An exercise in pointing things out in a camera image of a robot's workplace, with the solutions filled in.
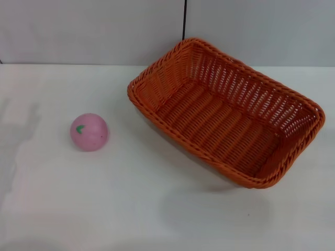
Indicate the black vertical wall strip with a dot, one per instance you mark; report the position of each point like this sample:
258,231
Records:
185,18

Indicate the pink toy peach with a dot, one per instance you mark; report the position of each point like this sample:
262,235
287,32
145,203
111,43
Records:
90,136

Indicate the orange woven plastic basket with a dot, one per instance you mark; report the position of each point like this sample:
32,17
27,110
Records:
217,123

